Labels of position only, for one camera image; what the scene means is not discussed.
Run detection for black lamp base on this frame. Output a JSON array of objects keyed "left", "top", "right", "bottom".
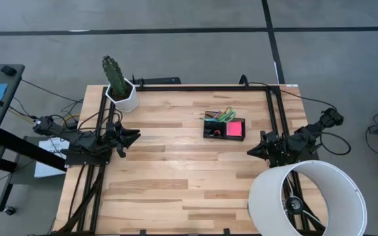
[{"left": 283, "top": 195, "right": 305, "bottom": 216}]

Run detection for white hexagonal plant pot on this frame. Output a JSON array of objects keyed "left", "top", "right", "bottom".
[{"left": 105, "top": 77, "right": 139, "bottom": 113}]

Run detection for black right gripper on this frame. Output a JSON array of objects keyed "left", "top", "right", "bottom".
[{"left": 246, "top": 131, "right": 287, "bottom": 167}]

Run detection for black aluminium table frame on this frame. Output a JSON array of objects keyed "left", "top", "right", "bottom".
[{"left": 56, "top": 83, "right": 328, "bottom": 236}]

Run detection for green handled scissors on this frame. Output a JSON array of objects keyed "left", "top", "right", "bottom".
[{"left": 217, "top": 106, "right": 237, "bottom": 124}]

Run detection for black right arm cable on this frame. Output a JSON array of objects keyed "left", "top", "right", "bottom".
[{"left": 253, "top": 81, "right": 353, "bottom": 157}]

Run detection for white printed paper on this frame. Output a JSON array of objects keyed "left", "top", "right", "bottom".
[{"left": 33, "top": 136, "right": 75, "bottom": 179}]

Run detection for green cactus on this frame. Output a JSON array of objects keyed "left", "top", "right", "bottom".
[{"left": 102, "top": 54, "right": 133, "bottom": 98}]

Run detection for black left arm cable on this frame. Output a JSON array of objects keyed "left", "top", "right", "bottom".
[{"left": 76, "top": 109, "right": 124, "bottom": 132}]

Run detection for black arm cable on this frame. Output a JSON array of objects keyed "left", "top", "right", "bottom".
[
  {"left": 76, "top": 109, "right": 124, "bottom": 132},
  {"left": 253, "top": 81, "right": 353, "bottom": 157}
]

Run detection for yellow cable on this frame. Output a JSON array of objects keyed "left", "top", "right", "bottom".
[{"left": 56, "top": 113, "right": 81, "bottom": 132}]

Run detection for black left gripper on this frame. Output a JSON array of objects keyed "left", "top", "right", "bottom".
[{"left": 106, "top": 121, "right": 141, "bottom": 159}]

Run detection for black computer mouse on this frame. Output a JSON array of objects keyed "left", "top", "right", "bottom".
[{"left": 1, "top": 65, "right": 18, "bottom": 77}]

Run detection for pink sticky note pad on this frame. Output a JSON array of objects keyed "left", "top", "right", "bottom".
[{"left": 225, "top": 121, "right": 243, "bottom": 138}]

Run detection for black mesh desk organizer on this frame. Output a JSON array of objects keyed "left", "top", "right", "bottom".
[{"left": 202, "top": 110, "right": 247, "bottom": 142}]

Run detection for grey side desk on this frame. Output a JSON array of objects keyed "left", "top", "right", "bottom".
[{"left": 0, "top": 63, "right": 67, "bottom": 212}]

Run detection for white lampshade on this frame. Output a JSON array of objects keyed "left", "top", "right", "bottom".
[{"left": 247, "top": 159, "right": 368, "bottom": 236}]

